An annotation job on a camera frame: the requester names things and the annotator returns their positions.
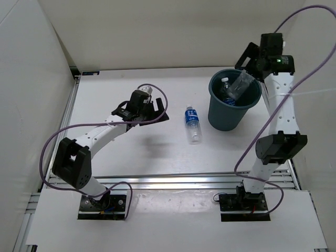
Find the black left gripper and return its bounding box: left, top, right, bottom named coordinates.
left=138, top=98, right=169, bottom=126

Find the clear unlabelled plastic bottle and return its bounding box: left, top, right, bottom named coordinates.
left=229, top=70, right=254, bottom=101

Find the clear bottle blue label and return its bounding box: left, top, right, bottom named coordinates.
left=184, top=106, right=202, bottom=144
left=219, top=77, right=235, bottom=106

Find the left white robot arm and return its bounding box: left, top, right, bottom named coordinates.
left=52, top=93, right=169, bottom=210

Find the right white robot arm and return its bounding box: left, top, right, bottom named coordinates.
left=235, top=43, right=308, bottom=210

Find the dark teal plastic bin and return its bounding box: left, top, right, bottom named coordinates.
left=208, top=69, right=261, bottom=131

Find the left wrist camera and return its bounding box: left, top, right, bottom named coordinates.
left=128, top=86, right=153, bottom=111

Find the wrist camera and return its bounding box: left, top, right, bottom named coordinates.
left=259, top=33, right=284, bottom=58
left=128, top=86, right=153, bottom=111

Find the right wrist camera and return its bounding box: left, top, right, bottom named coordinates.
left=259, top=33, right=284, bottom=58

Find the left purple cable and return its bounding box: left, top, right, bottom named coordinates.
left=39, top=83, right=169, bottom=221

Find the purple cable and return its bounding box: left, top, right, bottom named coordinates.
left=39, top=83, right=169, bottom=221
left=234, top=4, right=336, bottom=217

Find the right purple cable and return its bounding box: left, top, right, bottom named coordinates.
left=234, top=4, right=336, bottom=217

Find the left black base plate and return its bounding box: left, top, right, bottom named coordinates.
left=77, top=190, right=129, bottom=221

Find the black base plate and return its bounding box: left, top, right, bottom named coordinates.
left=213, top=185, right=270, bottom=222
left=77, top=190, right=129, bottom=221

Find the aluminium table frame rail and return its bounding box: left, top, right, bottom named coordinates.
left=23, top=68, right=327, bottom=251

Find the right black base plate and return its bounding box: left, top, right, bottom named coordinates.
left=213, top=185, right=270, bottom=222

